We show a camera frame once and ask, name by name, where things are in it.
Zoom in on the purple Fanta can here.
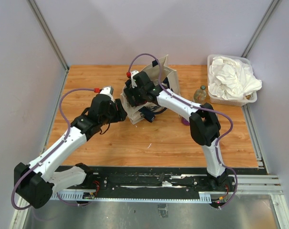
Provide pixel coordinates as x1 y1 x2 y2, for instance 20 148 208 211
181 117 190 126

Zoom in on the clear glass drink bottle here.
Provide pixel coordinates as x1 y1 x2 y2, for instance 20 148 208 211
193 85 206 104

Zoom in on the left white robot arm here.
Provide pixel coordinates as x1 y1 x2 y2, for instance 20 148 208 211
11 87 127 210

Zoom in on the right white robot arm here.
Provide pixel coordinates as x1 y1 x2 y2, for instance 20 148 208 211
123 71 228 191

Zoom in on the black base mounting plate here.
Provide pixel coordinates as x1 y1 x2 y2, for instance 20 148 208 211
68 166 236 201

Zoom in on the crumpled white cloth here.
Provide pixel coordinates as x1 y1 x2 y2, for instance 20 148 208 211
208 56 262 100

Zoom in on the white plastic basket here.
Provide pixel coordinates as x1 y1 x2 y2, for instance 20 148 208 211
207 54 262 106

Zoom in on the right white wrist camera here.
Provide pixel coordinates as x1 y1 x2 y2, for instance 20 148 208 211
125 70 139 88

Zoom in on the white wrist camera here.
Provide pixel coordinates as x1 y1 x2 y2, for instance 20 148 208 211
125 70 139 88
94 86 114 101

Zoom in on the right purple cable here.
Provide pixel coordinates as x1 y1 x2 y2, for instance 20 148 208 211
127 53 238 210

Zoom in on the purple cable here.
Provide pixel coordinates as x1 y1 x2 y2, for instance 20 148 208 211
127 53 238 210
11 87 101 210

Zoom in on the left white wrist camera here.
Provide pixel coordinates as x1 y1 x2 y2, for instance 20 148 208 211
94 86 114 101

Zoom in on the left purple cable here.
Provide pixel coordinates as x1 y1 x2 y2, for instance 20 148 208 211
11 87 101 210

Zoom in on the aluminium rail frame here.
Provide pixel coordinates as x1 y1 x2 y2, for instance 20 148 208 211
13 163 289 228

